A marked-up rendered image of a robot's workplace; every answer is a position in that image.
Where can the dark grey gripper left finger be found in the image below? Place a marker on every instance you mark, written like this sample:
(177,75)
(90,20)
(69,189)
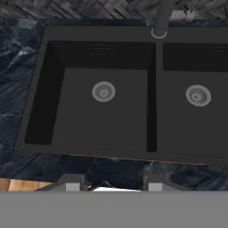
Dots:
(71,181)

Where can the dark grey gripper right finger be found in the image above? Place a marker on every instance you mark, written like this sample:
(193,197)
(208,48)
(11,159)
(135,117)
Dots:
(154,181)

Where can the black double sink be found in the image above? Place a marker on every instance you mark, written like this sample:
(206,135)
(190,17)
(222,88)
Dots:
(118,98)

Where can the dark grey tap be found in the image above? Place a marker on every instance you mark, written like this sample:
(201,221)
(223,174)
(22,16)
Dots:
(166,17)

